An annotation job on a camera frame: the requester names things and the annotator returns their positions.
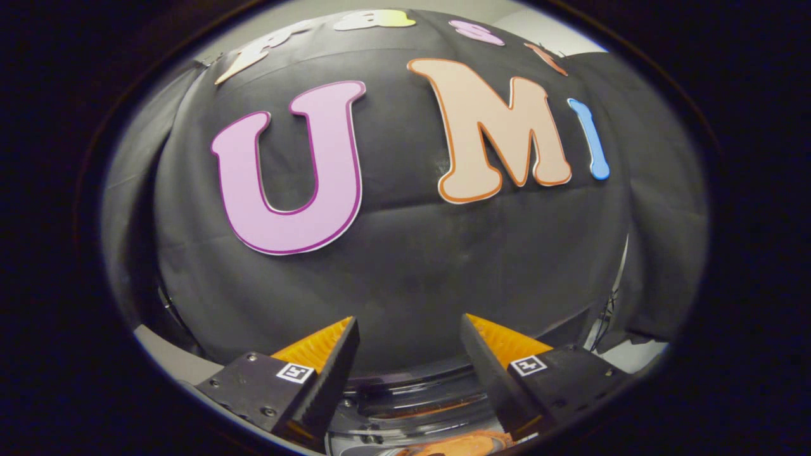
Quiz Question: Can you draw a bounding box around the orange button shirt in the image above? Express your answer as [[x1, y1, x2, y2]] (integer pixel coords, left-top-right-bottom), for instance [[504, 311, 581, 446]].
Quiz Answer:
[[393, 431, 508, 456]]

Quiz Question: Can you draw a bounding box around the black hanging cable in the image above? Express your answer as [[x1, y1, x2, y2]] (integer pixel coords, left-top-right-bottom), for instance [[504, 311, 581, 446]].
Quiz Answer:
[[583, 234, 629, 352]]

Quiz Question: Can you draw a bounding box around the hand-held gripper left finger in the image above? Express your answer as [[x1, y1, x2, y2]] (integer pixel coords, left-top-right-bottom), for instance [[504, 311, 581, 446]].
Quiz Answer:
[[194, 315, 361, 452]]

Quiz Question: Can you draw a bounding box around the grey washing machine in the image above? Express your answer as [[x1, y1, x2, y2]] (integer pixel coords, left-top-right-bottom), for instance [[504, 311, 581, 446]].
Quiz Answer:
[[326, 362, 508, 456]]

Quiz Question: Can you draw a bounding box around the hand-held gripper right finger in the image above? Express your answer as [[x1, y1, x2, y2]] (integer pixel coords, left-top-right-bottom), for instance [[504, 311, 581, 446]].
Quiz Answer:
[[459, 313, 630, 443]]

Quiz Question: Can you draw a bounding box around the black backdrop cloth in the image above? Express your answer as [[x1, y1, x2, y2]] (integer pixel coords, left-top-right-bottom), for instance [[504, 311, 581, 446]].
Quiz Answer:
[[101, 8, 709, 374]]

